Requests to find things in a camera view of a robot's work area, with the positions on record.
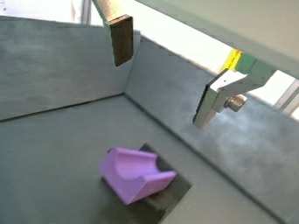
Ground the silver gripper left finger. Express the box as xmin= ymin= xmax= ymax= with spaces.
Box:
xmin=93 ymin=0 xmax=134 ymax=67

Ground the black arch fixture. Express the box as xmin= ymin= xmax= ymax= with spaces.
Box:
xmin=101 ymin=143 xmax=193 ymax=224

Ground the purple arch block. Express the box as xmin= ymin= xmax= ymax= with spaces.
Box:
xmin=99 ymin=147 xmax=177 ymax=205

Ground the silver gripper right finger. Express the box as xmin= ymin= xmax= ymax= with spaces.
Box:
xmin=193 ymin=60 xmax=277 ymax=129

